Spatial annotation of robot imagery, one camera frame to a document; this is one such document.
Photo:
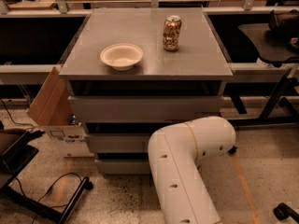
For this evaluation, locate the grey bottom drawer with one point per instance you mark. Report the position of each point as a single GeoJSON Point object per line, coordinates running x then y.
{"type": "Point", "coordinates": [123, 167]}

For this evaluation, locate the grey drawer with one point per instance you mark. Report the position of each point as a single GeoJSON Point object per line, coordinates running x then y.
{"type": "Point", "coordinates": [143, 109]}
{"type": "Point", "coordinates": [117, 143]}
{"type": "Point", "coordinates": [123, 167]}

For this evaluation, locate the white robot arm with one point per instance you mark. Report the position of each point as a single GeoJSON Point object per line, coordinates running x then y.
{"type": "Point", "coordinates": [175, 152]}

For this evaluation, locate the grey drawer cabinet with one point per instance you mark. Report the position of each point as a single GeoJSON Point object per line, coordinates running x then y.
{"type": "Point", "coordinates": [144, 29]}

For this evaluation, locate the grey top drawer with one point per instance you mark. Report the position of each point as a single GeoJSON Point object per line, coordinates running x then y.
{"type": "Point", "coordinates": [143, 109]}

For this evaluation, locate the grey middle drawer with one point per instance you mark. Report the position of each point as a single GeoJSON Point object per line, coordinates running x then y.
{"type": "Point", "coordinates": [117, 143]}

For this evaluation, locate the white paper bowl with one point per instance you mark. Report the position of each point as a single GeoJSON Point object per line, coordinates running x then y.
{"type": "Point", "coordinates": [121, 57]}

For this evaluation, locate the gold soda can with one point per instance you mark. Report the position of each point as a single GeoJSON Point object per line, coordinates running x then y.
{"type": "Point", "coordinates": [172, 25]}

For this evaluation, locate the white printed box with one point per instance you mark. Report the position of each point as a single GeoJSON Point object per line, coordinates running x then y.
{"type": "Point", "coordinates": [69, 140]}

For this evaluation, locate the brown cardboard box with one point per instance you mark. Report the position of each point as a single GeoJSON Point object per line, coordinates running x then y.
{"type": "Point", "coordinates": [50, 107]}

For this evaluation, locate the black office chair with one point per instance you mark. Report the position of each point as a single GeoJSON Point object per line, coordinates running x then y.
{"type": "Point", "coordinates": [277, 40]}

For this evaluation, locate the black caster wheel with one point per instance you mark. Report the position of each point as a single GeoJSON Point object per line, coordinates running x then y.
{"type": "Point", "coordinates": [283, 211]}

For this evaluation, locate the grey aluminium rail frame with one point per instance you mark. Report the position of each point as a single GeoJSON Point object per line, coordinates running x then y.
{"type": "Point", "coordinates": [90, 67]}

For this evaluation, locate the black table leg frame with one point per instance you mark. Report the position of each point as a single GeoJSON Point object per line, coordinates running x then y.
{"type": "Point", "coordinates": [277, 96]}

